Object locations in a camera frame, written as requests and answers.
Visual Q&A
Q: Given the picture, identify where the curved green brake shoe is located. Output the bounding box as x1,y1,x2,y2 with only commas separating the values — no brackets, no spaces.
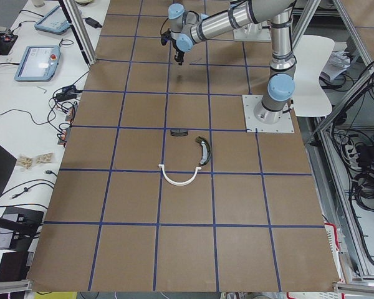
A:
195,136,212,166

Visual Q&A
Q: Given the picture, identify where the aluminium frame post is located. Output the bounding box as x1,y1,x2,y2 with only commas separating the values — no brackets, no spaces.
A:
59,0,97,65

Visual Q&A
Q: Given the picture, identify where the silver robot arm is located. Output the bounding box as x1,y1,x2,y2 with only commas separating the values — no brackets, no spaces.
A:
160,1,296,125

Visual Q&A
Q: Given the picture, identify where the far blue teach pendant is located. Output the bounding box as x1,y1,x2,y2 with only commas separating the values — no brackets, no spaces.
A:
34,6,70,35

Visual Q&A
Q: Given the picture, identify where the black power adapter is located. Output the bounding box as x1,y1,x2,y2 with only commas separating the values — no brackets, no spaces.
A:
85,17,102,28

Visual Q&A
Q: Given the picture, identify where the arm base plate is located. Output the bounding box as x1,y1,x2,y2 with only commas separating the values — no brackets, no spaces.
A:
242,95,294,133
233,21,271,42

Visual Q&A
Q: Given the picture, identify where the white curved plastic bracket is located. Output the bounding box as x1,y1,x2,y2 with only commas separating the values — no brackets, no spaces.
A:
158,164,202,186

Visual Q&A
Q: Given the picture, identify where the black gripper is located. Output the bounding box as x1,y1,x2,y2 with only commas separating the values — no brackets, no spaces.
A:
160,29,185,65

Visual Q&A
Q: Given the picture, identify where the near blue teach pendant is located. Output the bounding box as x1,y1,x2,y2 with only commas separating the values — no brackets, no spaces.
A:
14,45,61,82

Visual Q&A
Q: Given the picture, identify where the white plastic chair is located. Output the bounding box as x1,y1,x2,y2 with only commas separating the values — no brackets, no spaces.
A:
292,35,335,117

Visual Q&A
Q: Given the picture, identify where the blue teach pendant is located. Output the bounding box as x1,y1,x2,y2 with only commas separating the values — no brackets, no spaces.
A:
14,45,61,82
34,6,70,35

